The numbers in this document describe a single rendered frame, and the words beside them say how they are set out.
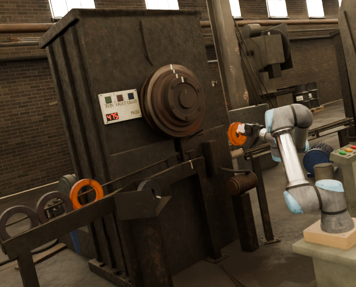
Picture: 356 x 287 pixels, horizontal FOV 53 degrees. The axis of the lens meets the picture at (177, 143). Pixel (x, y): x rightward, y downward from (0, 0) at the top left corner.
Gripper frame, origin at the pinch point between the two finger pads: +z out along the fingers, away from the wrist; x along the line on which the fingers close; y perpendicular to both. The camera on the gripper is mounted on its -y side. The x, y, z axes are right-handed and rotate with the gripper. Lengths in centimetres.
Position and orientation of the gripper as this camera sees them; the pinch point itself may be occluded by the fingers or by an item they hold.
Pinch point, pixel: (237, 130)
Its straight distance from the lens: 237.5
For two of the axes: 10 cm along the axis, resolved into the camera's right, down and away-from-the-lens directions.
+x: -7.7, 1.9, -6.1
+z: -6.4, -2.3, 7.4
